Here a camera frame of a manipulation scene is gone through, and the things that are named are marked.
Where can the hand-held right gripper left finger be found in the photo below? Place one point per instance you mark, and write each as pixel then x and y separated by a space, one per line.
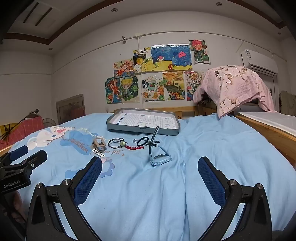
pixel 89 180

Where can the grey shallow tray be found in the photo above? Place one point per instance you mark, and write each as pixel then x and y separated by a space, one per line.
pixel 143 121

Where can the red plaid cloth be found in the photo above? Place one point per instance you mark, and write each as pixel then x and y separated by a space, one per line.
pixel 20 129

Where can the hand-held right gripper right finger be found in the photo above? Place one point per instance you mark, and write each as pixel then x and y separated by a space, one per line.
pixel 211 183

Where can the cluster of wall drawings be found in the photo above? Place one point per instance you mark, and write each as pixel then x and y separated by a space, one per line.
pixel 161 60

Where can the white air conditioner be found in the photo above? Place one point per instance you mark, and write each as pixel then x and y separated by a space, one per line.
pixel 259 61

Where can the beige hair clip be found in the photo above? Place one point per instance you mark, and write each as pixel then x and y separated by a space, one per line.
pixel 99 143

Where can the pink floral blanket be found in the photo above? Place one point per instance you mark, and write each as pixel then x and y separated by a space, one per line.
pixel 231 83

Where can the olive green garment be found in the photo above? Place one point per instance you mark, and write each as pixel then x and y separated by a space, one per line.
pixel 288 103

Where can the ceiling air vent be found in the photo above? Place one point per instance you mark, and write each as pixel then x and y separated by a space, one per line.
pixel 38 13

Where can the light blue wristwatch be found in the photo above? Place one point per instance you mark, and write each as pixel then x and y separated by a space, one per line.
pixel 159 160

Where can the small round fan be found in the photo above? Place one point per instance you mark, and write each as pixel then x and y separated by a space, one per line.
pixel 49 122

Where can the person's left hand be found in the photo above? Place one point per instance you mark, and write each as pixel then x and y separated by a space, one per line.
pixel 19 205

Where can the black and white hair clip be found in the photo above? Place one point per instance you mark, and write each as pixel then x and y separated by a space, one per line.
pixel 156 141

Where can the yellow bag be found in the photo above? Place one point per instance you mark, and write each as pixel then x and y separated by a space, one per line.
pixel 2 132

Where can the brown wall hatch door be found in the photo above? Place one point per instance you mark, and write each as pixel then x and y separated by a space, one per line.
pixel 70 107

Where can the white wall conduit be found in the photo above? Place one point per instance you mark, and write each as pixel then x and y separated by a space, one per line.
pixel 175 37

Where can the light blue printed bed sheet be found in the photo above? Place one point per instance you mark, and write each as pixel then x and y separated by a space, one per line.
pixel 161 197

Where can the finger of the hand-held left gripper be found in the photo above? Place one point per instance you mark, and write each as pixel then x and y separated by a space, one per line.
pixel 34 160
pixel 19 151

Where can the black thin stand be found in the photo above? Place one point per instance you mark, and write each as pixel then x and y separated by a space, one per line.
pixel 17 124

